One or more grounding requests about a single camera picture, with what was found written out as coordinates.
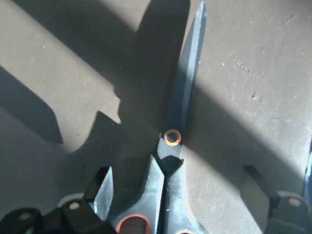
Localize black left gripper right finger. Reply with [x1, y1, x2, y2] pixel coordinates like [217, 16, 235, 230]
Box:
[240, 166, 279, 232]

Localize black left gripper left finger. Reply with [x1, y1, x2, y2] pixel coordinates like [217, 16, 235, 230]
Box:
[82, 166, 114, 221]

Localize grey orange scissors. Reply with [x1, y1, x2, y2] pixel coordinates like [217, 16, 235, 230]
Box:
[109, 2, 207, 234]

